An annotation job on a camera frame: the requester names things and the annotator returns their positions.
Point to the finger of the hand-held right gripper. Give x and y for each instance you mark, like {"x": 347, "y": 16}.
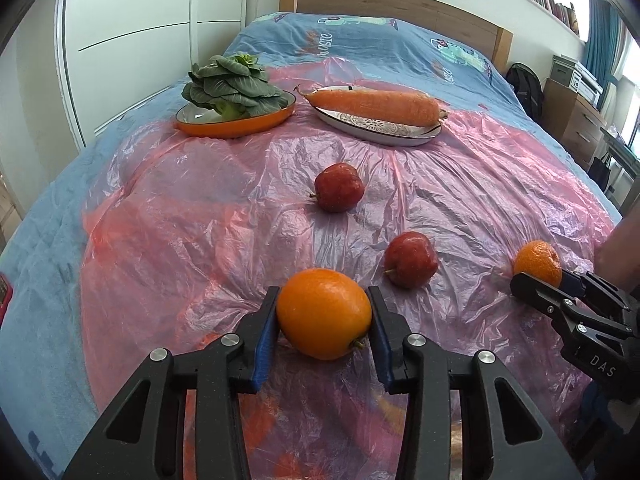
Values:
{"x": 580, "y": 281}
{"x": 535, "y": 290}

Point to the pink plastic sheet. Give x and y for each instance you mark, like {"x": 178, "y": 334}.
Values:
{"x": 200, "y": 210}

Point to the wooden drawer cabinet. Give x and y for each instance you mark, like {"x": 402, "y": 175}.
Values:
{"x": 570, "y": 122}

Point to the round orange plate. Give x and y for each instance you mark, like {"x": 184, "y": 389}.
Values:
{"x": 235, "y": 124}

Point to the small mandarin orange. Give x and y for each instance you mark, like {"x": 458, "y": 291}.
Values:
{"x": 537, "y": 260}

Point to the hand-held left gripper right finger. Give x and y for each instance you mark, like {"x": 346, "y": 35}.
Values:
{"x": 380, "y": 342}

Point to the white wardrobe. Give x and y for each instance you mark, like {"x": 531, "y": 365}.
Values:
{"x": 140, "y": 35}

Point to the dark blue cloth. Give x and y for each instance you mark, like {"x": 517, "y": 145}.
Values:
{"x": 610, "y": 435}

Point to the large orange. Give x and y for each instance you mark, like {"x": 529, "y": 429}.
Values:
{"x": 324, "y": 312}

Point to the smartphone in red case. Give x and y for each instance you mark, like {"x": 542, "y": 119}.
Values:
{"x": 3, "y": 292}

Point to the blue printed blanket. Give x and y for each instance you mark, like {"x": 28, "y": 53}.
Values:
{"x": 45, "y": 235}

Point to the wooden headboard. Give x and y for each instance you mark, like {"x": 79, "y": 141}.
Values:
{"x": 400, "y": 2}

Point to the black backpack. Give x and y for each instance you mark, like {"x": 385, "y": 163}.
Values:
{"x": 525, "y": 90}

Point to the white printer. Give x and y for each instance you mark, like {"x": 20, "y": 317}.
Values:
{"x": 575, "y": 77}

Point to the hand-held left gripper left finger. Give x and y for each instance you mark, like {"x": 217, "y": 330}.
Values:
{"x": 265, "y": 345}

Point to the teal curtain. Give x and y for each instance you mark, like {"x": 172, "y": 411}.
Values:
{"x": 605, "y": 40}

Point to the green bok choy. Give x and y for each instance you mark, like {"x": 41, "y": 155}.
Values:
{"x": 230, "y": 87}

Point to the carrot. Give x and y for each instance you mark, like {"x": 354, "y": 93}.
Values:
{"x": 375, "y": 105}

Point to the red apple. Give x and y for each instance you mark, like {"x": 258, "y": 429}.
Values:
{"x": 411, "y": 259}
{"x": 339, "y": 186}

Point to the person's right forearm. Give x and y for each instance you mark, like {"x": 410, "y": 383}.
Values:
{"x": 620, "y": 250}

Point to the white oval patterned plate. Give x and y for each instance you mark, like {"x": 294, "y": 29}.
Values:
{"x": 380, "y": 129}

